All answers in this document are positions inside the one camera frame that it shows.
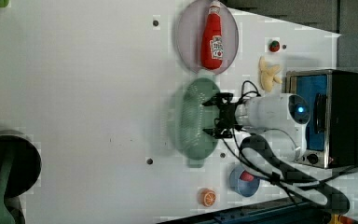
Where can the blue bowl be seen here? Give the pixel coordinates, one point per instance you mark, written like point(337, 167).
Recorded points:
point(243, 188)

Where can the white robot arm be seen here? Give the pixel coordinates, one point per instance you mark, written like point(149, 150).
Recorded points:
point(281, 119)

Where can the plush ketchup bottle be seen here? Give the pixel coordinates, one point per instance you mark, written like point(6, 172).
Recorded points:
point(211, 50)

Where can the plush peeled banana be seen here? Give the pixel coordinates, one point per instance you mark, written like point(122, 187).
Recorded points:
point(268, 75)

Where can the black toaster oven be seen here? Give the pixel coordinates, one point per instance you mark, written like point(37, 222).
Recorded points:
point(332, 133)

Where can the black pot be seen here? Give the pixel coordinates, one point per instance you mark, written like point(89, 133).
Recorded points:
point(24, 162)

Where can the red toy strawberry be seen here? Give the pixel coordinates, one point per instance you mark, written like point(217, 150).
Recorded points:
point(274, 46)

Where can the mint green strainer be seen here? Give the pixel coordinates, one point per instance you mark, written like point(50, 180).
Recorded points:
point(187, 119)

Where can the grey round plate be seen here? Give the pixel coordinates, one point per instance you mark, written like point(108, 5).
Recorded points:
point(189, 31)

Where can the orange slice toy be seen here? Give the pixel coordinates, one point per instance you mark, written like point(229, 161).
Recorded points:
point(207, 197)

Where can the green spatula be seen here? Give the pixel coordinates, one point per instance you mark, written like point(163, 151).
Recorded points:
point(5, 215)

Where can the green cylinder toy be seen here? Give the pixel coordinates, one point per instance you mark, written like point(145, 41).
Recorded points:
point(4, 3)

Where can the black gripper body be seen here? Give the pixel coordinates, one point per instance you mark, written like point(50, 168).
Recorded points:
point(226, 122)

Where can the red toy fruit in bowl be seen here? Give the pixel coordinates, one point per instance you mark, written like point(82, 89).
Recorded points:
point(245, 176)

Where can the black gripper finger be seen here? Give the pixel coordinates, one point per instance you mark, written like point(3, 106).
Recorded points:
point(212, 132)
point(215, 100)

